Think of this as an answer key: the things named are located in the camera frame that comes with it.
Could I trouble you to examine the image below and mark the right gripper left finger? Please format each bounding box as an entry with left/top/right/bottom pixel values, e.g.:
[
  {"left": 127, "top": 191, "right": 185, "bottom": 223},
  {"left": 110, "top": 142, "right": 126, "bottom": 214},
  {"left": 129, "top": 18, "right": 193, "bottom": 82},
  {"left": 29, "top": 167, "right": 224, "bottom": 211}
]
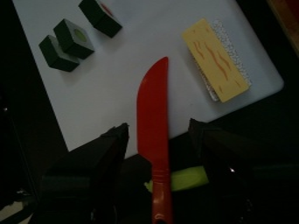
[{"left": 29, "top": 122, "right": 131, "bottom": 224}]

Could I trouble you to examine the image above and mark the red-centre sushi roll slice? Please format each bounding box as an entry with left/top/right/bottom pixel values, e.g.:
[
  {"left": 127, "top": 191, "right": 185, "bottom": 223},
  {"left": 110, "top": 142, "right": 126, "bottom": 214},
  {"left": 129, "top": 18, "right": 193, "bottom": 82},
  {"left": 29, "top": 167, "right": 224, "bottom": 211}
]
[{"left": 79, "top": 0, "right": 123, "bottom": 39}]

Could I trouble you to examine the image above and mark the red toy knife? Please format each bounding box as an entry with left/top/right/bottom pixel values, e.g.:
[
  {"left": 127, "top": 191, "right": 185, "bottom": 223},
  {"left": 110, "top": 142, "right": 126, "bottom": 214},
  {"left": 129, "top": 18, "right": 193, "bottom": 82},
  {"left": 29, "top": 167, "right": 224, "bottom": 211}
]
[{"left": 135, "top": 56, "right": 174, "bottom": 224}]

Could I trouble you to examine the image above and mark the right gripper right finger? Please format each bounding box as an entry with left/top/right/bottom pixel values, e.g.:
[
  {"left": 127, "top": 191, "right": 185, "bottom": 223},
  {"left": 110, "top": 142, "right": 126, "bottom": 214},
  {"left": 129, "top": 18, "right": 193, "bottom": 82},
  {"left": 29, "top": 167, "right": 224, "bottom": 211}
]
[{"left": 188, "top": 117, "right": 292, "bottom": 224}]

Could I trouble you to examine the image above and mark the wooden box with red panel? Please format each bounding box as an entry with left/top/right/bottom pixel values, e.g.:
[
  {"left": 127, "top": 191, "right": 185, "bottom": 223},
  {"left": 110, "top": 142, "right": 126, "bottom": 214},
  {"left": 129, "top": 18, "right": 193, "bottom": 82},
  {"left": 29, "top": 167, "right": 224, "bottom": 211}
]
[{"left": 266, "top": 0, "right": 299, "bottom": 58}]

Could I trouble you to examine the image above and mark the green-centre sushi roll slice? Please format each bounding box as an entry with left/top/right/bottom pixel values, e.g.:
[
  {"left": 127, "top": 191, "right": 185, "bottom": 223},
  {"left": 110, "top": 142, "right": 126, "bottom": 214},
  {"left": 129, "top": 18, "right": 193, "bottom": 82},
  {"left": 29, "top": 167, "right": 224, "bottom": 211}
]
[
  {"left": 53, "top": 18, "right": 97, "bottom": 60},
  {"left": 39, "top": 34, "right": 81, "bottom": 73}
]

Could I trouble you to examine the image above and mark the yellow-green flat strip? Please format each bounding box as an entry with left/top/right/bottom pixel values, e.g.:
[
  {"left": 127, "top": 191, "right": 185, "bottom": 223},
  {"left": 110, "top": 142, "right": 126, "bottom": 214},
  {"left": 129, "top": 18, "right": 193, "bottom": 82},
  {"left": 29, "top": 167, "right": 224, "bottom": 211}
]
[{"left": 145, "top": 165, "right": 212, "bottom": 193}]

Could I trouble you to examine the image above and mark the yellow egg sushi toy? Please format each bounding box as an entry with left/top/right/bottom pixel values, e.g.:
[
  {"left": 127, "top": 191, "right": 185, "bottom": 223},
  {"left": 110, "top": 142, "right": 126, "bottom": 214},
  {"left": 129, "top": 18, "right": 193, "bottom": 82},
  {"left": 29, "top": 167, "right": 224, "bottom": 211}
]
[{"left": 182, "top": 17, "right": 254, "bottom": 103}]

